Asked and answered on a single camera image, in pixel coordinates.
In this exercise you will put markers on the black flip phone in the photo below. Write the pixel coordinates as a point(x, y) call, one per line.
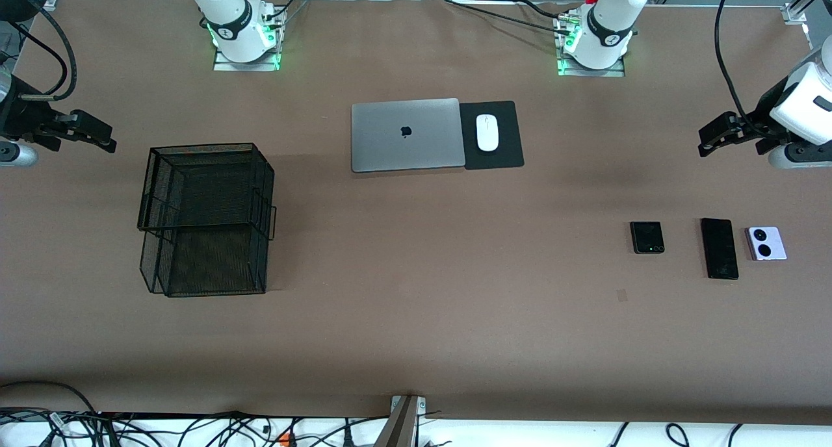
point(647, 236)

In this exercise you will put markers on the grey metal camera mount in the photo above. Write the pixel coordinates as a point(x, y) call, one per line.
point(400, 424)

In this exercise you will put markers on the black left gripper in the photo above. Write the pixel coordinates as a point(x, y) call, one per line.
point(762, 111)

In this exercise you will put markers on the lilac flip phone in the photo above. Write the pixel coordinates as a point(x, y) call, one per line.
point(767, 243)

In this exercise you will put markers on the black slab smartphone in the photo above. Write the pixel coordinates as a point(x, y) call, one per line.
point(719, 249)

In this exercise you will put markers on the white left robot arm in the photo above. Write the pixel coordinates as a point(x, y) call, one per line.
point(608, 25)

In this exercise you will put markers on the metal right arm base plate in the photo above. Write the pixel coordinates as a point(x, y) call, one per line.
point(247, 65)

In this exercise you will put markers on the black mouse pad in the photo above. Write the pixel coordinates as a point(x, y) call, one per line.
point(510, 154)

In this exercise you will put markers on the black two-tier mesh tray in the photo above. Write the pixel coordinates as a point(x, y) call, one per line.
point(214, 262)

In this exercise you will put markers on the white computer mouse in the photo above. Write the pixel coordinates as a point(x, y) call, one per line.
point(487, 135)

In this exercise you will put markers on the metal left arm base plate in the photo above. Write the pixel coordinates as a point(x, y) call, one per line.
point(591, 72)

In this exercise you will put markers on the silver closed laptop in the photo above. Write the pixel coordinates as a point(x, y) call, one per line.
point(390, 141)

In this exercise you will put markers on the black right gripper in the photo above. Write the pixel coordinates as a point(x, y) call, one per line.
point(19, 114)

